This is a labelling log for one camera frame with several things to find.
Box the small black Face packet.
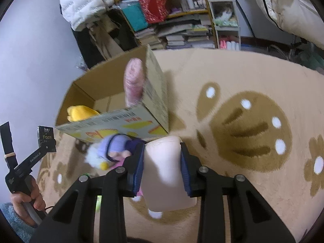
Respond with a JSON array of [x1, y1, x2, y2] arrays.
[[37, 126, 56, 152]]

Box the white fluffy chick plush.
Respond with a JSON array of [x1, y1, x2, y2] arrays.
[[85, 143, 109, 171]]

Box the pink bear plush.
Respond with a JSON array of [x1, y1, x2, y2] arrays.
[[112, 155, 143, 197]]

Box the yellow plush toy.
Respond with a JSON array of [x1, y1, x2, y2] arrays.
[[67, 105, 99, 122]]

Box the purple hooded plush doll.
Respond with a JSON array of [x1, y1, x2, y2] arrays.
[[97, 133, 147, 163]]

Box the pink swirl roll cushion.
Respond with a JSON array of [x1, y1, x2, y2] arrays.
[[141, 136, 197, 214]]

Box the pink plastic bundle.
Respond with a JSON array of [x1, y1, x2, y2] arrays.
[[124, 58, 145, 107]]

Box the person's left hand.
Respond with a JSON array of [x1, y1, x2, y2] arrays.
[[11, 177, 46, 227]]

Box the beige patterned carpet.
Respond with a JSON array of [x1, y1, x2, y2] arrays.
[[37, 49, 323, 242]]

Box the cardboard box with yellow print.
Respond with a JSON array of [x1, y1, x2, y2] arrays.
[[55, 46, 169, 143]]

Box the beige trench coat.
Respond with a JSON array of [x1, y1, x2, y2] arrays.
[[87, 15, 124, 60]]

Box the white puffer jacket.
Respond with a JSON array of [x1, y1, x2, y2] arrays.
[[59, 0, 114, 31]]

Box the stack of books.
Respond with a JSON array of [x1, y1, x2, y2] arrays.
[[134, 26, 166, 50]]

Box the teal gift bag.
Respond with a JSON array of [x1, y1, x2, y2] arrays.
[[119, 0, 149, 32]]

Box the wooden bookshelf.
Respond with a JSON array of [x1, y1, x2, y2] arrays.
[[114, 0, 216, 49]]

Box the red gift bag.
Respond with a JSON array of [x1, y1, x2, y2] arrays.
[[138, 0, 169, 24]]

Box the white small trolley shelf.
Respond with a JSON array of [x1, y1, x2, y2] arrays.
[[208, 0, 241, 51]]

